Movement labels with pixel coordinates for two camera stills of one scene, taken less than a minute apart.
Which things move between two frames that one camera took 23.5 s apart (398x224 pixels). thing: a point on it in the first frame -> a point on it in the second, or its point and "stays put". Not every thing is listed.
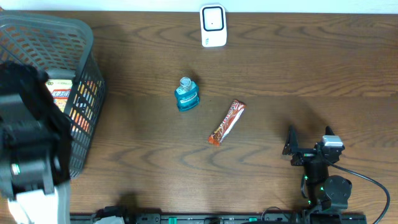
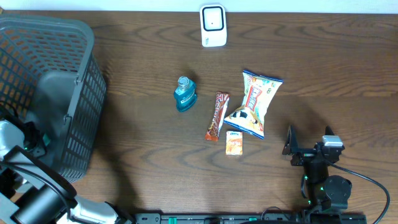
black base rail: x=310 y=217 stays put
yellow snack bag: x=60 y=89 -> x=250 y=117
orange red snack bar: x=227 y=123 -> x=222 y=99
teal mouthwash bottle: x=187 y=94 stays put
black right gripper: x=291 y=147 stays put
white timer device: x=213 y=25 stays put
